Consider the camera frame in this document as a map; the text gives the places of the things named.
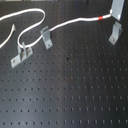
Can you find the left grey metal cable clip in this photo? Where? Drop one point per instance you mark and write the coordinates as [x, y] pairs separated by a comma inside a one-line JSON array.
[[23, 54]]

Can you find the right grey metal cable clip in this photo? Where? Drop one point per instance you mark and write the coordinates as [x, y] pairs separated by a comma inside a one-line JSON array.
[[116, 32]]

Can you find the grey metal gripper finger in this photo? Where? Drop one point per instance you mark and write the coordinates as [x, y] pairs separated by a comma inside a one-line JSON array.
[[116, 8]]

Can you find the middle grey metal cable clip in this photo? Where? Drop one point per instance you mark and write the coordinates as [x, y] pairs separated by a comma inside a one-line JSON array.
[[45, 32]]

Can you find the grey metal cable clip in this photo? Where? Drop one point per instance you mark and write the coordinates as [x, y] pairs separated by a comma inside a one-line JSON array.
[[116, 32], [45, 32], [23, 54]]

